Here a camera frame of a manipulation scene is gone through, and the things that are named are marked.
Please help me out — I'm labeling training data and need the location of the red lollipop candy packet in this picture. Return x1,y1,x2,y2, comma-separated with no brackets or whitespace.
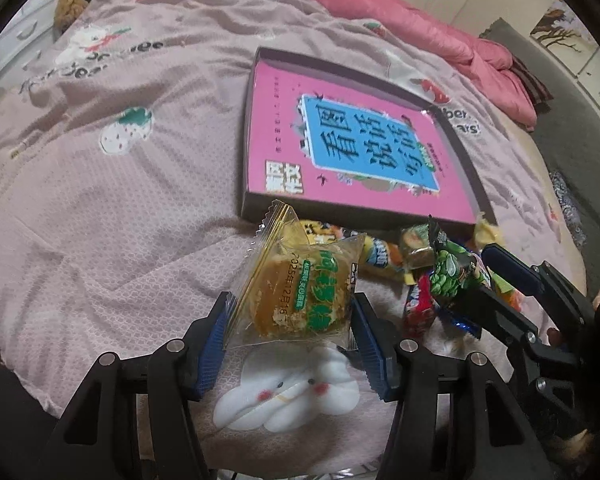
403,274,437,339

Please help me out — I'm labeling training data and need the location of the green pea snack packet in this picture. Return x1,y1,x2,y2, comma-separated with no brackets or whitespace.
428,218,491,306

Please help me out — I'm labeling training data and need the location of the long yellow cracker packet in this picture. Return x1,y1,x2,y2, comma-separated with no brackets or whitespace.
470,211,524,313

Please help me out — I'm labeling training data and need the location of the clear green pastry packet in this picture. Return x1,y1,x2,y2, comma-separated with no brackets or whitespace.
224,200,365,348

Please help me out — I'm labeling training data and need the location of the round green cake packet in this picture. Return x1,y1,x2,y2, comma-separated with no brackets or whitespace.
399,224,436,271

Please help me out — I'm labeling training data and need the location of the blue Oreo cookie packet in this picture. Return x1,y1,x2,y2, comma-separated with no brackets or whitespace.
437,307,482,340

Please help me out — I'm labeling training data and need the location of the blue patterned cloth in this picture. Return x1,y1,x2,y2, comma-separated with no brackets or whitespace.
550,170,586,250

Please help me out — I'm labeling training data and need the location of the yellow blue snack packet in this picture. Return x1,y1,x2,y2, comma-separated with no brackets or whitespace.
301,220,415,286

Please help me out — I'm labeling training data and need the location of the grey padded headboard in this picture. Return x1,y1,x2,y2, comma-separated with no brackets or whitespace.
481,18,600,295

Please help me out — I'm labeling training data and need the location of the dark striped pillow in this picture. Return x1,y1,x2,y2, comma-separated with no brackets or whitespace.
510,56,554,106

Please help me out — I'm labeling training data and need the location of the pink strawberry print blanket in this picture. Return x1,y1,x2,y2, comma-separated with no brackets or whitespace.
0,0,586,479

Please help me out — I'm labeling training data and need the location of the dark shallow cardboard tray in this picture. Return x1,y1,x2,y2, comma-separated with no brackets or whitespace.
239,45,498,239

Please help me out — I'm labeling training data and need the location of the pink children's book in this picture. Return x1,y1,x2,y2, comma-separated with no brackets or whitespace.
246,58,479,226

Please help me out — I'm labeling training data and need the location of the pink quilt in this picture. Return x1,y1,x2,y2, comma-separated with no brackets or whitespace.
316,0,538,130

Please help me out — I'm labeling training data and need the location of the white drawer cabinet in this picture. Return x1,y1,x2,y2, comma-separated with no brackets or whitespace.
0,0,57,71

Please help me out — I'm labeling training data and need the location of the brown plush toy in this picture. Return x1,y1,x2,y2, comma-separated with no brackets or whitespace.
54,0,88,34

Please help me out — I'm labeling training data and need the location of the floral wall painting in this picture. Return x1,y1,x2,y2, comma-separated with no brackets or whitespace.
530,0,598,76

